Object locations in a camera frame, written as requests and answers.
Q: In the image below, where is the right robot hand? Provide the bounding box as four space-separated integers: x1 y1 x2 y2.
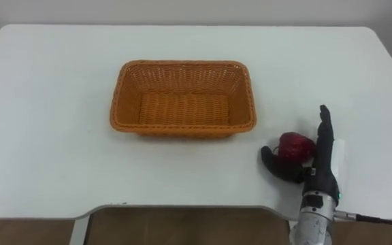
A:
260 104 346 205

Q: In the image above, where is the red apple soft toy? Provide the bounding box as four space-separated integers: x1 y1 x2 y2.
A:
273 131 318 163

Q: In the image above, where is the orange woven basket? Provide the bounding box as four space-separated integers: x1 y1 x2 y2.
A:
109 59 257 139

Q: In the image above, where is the white desk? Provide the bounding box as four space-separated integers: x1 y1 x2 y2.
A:
0 23 392 245

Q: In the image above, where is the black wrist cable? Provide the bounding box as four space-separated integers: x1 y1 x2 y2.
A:
333 210 392 235

